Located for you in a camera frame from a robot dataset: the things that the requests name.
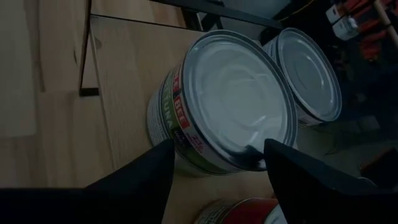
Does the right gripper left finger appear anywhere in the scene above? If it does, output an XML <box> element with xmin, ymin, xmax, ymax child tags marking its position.
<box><xmin>0</xmin><ymin>139</ymin><xmax>176</xmax><ymax>224</ymax></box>

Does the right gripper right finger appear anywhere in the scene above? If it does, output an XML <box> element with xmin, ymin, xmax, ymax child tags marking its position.
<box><xmin>263</xmin><ymin>138</ymin><xmax>398</xmax><ymax>224</ymax></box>

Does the red label can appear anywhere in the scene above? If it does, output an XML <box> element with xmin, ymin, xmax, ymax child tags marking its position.
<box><xmin>193</xmin><ymin>197</ymin><xmax>289</xmax><ymax>224</ymax></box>

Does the white blue label can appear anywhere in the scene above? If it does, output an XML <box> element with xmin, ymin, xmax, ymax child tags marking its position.
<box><xmin>163</xmin><ymin>29</ymin><xmax>299</xmax><ymax>174</ymax></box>

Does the white labelled box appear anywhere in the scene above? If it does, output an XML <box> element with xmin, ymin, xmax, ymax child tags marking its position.
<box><xmin>325</xmin><ymin>2</ymin><xmax>361</xmax><ymax>42</ymax></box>

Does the beige horizontal bar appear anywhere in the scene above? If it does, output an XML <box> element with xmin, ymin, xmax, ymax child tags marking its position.
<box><xmin>372</xmin><ymin>0</ymin><xmax>398</xmax><ymax>47</ymax></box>

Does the wooden shelf black metal frame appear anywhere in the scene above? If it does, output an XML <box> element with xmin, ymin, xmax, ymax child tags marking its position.
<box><xmin>78</xmin><ymin>0</ymin><xmax>299</xmax><ymax>224</ymax></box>

